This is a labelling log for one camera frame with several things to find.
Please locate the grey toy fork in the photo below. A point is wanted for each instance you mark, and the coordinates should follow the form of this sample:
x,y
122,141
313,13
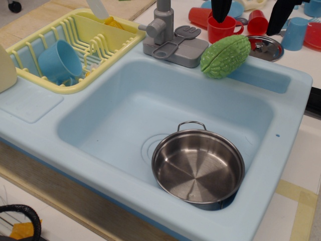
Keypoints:
x,y
182,33

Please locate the light blue toy sink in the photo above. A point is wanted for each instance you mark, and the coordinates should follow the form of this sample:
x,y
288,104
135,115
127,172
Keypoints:
x,y
104,135

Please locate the orange paper scrap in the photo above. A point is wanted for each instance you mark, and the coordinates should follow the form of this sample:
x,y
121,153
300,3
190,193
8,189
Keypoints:
x,y
22,230

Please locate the yellow dish rack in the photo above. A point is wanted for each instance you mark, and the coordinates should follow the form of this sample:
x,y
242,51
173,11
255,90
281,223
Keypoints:
x,y
98,46

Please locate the blue cup in rack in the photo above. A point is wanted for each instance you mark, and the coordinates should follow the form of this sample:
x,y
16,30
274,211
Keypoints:
x,y
60,63

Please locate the black caster wheel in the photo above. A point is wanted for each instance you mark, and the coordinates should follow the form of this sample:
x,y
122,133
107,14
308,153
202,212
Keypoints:
x,y
14,6

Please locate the red upright cup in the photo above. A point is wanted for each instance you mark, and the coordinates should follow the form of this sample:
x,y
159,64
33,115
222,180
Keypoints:
x,y
257,23

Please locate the blue cup top right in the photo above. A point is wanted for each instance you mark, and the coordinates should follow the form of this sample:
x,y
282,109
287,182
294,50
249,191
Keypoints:
x,y
312,8

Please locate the cream toy piece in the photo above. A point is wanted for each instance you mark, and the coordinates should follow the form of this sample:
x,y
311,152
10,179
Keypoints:
x,y
253,4

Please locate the blue upside-down cup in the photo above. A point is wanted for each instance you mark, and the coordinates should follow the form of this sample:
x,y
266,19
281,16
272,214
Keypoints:
x,y
295,33

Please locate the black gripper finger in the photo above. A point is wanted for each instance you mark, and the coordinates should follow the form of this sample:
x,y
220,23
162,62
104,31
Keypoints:
x,y
220,9
279,15

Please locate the blue plate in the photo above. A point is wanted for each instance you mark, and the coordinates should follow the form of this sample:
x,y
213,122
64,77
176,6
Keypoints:
x,y
236,9

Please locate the yellow toy spatula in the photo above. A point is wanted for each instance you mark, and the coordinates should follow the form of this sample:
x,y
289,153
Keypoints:
x,y
100,12

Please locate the steel pot lid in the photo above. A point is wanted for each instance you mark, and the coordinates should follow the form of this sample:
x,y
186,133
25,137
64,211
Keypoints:
x,y
265,48

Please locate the grey toy faucet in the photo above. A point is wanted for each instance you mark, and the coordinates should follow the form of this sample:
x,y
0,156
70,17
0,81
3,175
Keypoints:
x,y
161,30

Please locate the red cup lying down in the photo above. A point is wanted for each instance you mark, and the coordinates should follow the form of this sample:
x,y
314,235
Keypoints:
x,y
199,16

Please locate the green toy squash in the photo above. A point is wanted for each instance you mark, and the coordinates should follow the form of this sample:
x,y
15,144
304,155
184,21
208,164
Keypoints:
x,y
225,56

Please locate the stainless steel pot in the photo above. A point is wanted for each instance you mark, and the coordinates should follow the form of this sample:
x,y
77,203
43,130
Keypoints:
x,y
199,167

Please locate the red mug with handle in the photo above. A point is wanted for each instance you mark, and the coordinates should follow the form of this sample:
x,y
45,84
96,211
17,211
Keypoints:
x,y
217,31

